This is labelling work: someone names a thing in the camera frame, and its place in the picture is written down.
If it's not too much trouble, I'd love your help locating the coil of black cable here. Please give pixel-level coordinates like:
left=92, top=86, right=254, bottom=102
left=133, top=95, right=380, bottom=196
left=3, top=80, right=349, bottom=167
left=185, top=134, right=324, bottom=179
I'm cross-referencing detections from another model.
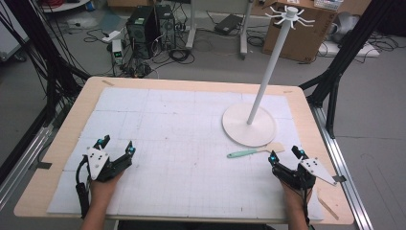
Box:
left=168, top=47, right=192, bottom=63

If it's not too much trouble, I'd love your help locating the round white table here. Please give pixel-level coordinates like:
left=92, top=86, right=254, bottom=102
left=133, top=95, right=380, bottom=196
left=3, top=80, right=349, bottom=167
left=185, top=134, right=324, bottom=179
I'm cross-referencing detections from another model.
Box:
left=40, top=0, right=91, bottom=14

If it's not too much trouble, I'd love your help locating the white flat board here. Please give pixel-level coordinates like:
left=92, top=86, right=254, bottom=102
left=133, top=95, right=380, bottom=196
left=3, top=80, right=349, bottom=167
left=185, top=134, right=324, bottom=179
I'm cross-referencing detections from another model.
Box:
left=318, top=40, right=381, bottom=58

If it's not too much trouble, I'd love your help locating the aluminium rail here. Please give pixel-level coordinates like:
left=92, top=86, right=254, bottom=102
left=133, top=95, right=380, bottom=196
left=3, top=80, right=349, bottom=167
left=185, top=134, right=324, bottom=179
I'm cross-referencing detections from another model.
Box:
left=310, top=103, right=375, bottom=230
left=0, top=124, right=54, bottom=209

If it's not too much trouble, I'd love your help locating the white cabinet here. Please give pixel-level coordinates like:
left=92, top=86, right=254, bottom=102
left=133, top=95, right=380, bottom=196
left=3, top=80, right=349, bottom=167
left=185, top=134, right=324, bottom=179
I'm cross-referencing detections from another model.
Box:
left=0, top=5, right=31, bottom=62

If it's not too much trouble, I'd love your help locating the green handled spatula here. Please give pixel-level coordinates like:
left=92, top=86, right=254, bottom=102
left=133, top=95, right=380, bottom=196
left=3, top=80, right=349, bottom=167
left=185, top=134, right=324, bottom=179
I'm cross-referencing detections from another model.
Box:
left=226, top=142, right=286, bottom=160

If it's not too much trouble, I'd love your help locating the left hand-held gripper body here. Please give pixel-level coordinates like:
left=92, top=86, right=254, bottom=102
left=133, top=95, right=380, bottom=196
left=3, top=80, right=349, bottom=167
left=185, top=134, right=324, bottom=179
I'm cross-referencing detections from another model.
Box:
left=85, top=147, right=134, bottom=184

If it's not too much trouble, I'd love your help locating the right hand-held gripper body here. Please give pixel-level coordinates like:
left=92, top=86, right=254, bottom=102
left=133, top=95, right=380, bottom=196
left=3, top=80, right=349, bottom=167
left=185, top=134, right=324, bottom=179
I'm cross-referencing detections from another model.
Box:
left=272, top=157, right=338, bottom=192

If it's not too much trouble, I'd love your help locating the person's right hand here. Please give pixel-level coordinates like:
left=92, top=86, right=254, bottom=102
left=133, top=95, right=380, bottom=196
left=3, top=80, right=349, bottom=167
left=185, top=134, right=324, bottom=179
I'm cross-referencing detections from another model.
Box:
left=280, top=180, right=314, bottom=206

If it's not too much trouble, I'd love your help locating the cardboard box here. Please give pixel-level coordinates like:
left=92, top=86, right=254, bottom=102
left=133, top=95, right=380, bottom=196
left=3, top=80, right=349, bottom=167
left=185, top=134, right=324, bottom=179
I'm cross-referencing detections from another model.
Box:
left=261, top=0, right=340, bottom=63

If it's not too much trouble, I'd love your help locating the thin wooden stick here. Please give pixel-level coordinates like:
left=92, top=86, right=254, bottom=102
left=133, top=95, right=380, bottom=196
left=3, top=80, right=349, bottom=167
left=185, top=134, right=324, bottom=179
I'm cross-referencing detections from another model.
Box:
left=317, top=188, right=341, bottom=221

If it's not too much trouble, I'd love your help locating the black metal frame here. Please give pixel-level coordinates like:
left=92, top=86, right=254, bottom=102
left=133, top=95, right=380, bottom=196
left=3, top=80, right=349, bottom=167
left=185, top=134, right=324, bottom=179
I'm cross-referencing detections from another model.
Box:
left=0, top=0, right=92, bottom=129
left=299, top=0, right=397, bottom=140

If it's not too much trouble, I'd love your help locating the white power strip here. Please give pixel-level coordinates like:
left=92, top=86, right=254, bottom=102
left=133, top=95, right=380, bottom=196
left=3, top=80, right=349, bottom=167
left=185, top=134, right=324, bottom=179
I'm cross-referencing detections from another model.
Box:
left=101, top=30, right=123, bottom=44

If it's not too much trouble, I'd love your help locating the white device with green display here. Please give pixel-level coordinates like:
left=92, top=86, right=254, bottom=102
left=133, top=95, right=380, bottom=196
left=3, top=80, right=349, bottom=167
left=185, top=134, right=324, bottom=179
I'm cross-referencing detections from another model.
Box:
left=111, top=38, right=124, bottom=65

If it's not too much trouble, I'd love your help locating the person's dark clothing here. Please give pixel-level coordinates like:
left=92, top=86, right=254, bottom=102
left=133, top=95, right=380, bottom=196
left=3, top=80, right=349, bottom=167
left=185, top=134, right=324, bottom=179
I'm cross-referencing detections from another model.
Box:
left=115, top=219, right=270, bottom=230

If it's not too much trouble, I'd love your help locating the left hand-held gripper cable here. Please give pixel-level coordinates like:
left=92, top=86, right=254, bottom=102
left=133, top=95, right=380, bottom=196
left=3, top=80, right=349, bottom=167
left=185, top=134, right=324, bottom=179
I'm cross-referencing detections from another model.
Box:
left=75, top=155, right=92, bottom=220

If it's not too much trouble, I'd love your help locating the white grid mat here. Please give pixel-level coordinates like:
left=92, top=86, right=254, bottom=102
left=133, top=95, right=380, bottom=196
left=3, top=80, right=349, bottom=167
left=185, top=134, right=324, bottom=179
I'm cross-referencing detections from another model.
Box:
left=46, top=86, right=326, bottom=222

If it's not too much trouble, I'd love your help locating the person's left hand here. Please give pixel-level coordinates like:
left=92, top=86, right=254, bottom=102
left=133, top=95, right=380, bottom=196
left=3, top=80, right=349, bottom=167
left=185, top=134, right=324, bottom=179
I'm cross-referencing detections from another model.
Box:
left=89, top=172, right=124, bottom=206

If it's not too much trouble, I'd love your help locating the black flat device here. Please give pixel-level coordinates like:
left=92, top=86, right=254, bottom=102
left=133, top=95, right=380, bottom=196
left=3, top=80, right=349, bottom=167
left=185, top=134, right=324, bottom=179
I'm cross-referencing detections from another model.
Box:
left=214, top=13, right=244, bottom=35

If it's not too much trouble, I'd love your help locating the white hook stand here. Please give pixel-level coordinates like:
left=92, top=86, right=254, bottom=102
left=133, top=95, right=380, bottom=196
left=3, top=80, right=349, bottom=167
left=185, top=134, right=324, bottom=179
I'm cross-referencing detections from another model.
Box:
left=221, top=5, right=316, bottom=149

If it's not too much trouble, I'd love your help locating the black computer tower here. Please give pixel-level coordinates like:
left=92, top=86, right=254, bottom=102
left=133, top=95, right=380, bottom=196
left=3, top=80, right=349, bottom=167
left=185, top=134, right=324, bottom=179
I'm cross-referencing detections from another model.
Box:
left=125, top=5, right=158, bottom=60
left=154, top=4, right=177, bottom=51

